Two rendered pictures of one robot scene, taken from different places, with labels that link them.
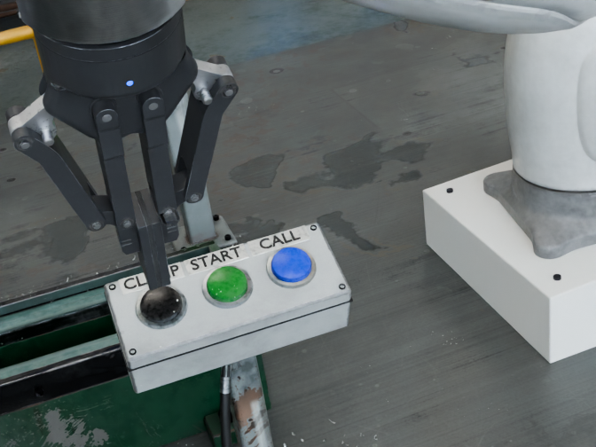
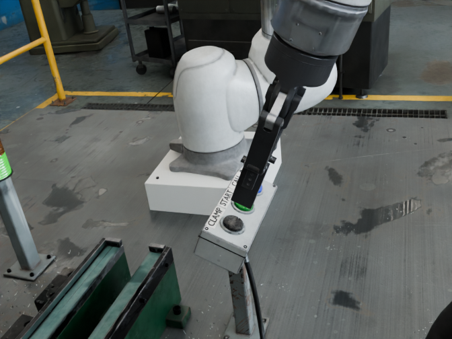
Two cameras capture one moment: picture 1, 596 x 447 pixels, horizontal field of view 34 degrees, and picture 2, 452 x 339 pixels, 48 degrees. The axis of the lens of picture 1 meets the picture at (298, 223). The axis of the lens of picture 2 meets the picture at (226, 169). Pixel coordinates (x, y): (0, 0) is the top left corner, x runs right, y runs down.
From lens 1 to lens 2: 62 cm
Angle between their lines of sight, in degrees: 46
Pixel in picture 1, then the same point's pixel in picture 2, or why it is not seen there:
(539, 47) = (207, 89)
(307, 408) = (196, 289)
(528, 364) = not seen: hidden behind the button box
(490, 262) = (206, 194)
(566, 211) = (227, 158)
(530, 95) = (206, 111)
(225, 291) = not seen: hidden behind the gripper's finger
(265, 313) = (265, 207)
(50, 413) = not seen: outside the picture
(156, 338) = (245, 237)
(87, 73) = (325, 72)
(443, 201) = (160, 182)
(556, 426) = (286, 235)
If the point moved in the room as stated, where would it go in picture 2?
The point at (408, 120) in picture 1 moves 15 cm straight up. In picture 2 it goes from (64, 172) to (50, 126)
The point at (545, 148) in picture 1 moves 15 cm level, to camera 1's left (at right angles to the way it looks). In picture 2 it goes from (215, 133) to (174, 163)
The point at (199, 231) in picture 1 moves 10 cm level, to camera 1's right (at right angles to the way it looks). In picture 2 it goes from (33, 260) to (68, 235)
